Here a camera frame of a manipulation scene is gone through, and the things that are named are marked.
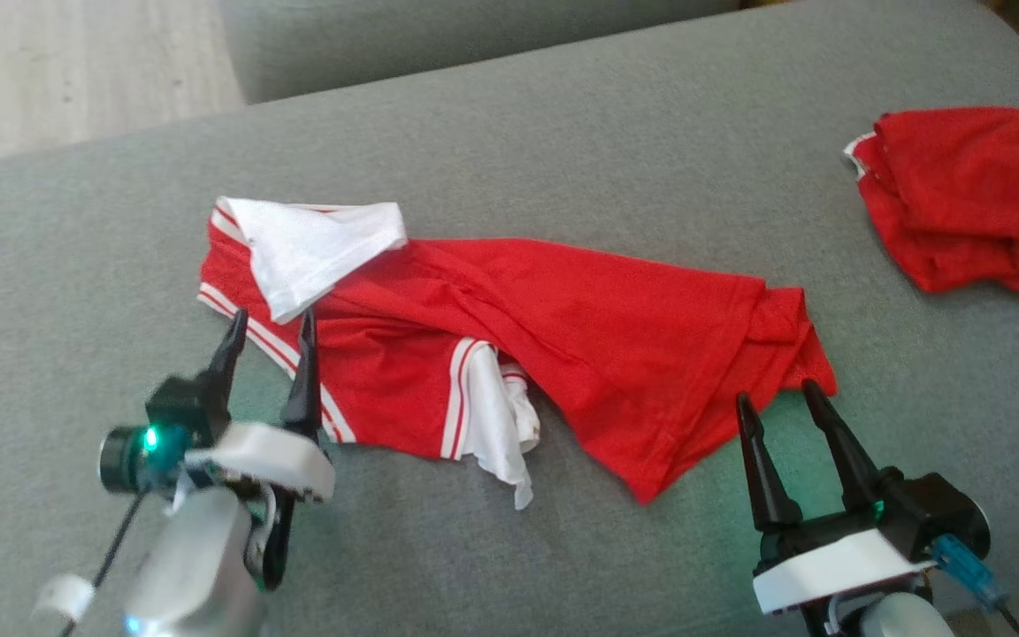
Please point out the red shirt with white stripes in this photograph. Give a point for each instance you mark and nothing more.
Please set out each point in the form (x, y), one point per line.
(616, 345)

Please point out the large grey sofa seat cushion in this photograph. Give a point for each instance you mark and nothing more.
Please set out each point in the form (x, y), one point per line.
(563, 159)

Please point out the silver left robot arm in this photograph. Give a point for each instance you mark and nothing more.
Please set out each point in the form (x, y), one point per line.
(195, 566)

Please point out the small grey sofa cushion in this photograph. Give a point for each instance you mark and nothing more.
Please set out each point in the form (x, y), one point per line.
(439, 40)

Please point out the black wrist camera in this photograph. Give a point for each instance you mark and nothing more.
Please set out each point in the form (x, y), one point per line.
(930, 513)
(164, 425)

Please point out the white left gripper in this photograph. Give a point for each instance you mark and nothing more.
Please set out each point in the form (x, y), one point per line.
(271, 456)

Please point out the red shorts with white tag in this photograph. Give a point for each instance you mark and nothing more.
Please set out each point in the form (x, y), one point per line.
(969, 195)

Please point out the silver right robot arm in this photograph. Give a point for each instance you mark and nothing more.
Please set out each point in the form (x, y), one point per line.
(903, 619)

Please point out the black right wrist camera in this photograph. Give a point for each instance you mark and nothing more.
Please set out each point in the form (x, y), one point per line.
(930, 513)

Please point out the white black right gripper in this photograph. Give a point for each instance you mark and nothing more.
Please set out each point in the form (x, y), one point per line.
(828, 571)

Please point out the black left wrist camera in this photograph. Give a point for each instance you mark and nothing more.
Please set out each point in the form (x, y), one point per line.
(164, 425)

